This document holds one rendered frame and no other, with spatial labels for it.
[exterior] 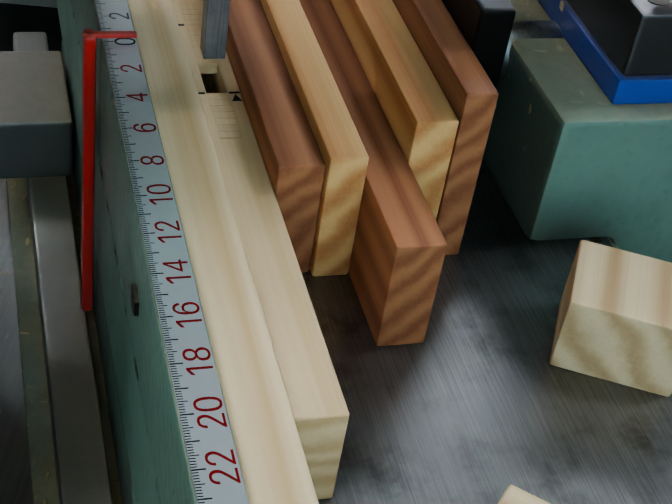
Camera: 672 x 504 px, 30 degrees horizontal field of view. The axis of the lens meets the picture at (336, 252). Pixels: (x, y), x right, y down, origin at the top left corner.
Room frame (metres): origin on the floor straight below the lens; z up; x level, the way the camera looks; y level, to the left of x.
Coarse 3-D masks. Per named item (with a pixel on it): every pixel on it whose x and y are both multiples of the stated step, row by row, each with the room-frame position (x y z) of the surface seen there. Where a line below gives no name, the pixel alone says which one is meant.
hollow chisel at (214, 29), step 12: (204, 0) 0.44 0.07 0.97; (216, 0) 0.44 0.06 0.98; (228, 0) 0.44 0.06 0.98; (204, 12) 0.44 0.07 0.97; (216, 12) 0.44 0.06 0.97; (228, 12) 0.44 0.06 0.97; (204, 24) 0.44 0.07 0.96; (216, 24) 0.44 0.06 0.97; (204, 36) 0.44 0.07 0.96; (216, 36) 0.44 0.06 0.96; (204, 48) 0.44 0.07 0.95; (216, 48) 0.44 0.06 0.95
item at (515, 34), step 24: (456, 0) 0.45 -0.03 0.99; (480, 0) 0.44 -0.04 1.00; (504, 0) 0.44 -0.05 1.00; (456, 24) 0.45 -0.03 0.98; (480, 24) 0.43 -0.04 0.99; (504, 24) 0.43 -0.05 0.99; (528, 24) 0.49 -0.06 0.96; (552, 24) 0.49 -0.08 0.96; (480, 48) 0.43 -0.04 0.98; (504, 48) 0.43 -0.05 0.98; (504, 72) 0.47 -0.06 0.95
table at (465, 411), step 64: (64, 0) 0.59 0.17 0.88; (448, 256) 0.40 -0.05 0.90; (512, 256) 0.41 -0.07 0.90; (128, 320) 0.33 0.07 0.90; (320, 320) 0.35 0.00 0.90; (448, 320) 0.36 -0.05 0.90; (512, 320) 0.37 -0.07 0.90; (128, 384) 0.32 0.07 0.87; (384, 384) 0.32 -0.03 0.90; (448, 384) 0.33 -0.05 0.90; (512, 384) 0.33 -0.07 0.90; (576, 384) 0.34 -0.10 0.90; (128, 448) 0.32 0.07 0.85; (384, 448) 0.29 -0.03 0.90; (448, 448) 0.29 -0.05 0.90; (512, 448) 0.30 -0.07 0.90; (576, 448) 0.31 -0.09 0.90; (640, 448) 0.31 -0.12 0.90
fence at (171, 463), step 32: (96, 64) 0.44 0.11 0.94; (96, 96) 0.44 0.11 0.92; (96, 128) 0.44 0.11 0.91; (128, 192) 0.34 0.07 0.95; (128, 224) 0.34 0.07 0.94; (128, 256) 0.33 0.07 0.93; (128, 288) 0.33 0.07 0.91; (160, 352) 0.27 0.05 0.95; (160, 384) 0.26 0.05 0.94; (160, 416) 0.26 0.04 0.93; (160, 448) 0.26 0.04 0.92; (160, 480) 0.25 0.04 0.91; (192, 480) 0.22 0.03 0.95
